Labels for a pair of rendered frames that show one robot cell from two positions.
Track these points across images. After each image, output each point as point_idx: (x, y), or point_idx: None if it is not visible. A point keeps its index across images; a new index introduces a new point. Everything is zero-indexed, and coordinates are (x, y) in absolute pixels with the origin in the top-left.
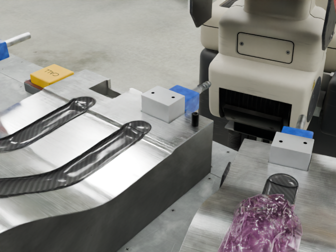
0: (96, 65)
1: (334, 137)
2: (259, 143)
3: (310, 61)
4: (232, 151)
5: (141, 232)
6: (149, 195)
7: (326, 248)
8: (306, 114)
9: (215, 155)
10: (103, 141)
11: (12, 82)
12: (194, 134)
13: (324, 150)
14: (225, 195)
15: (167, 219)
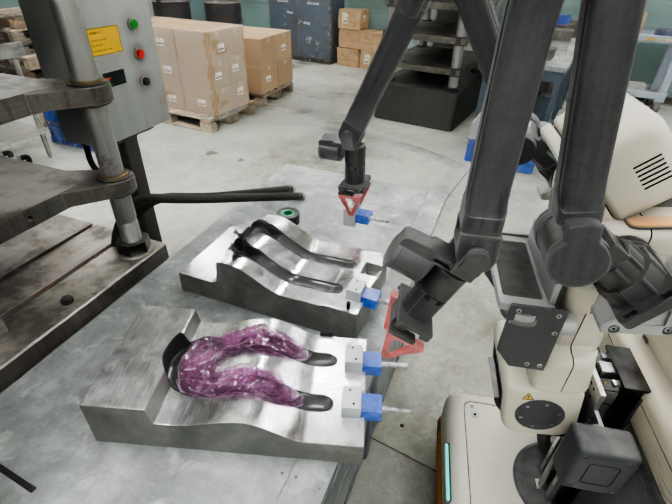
0: None
1: (609, 501)
2: (364, 346)
3: (531, 376)
4: (381, 349)
5: (296, 325)
6: (303, 313)
7: (259, 363)
8: (512, 413)
9: (372, 342)
10: (320, 281)
11: None
12: (339, 310)
13: (599, 503)
14: (302, 334)
15: (308, 332)
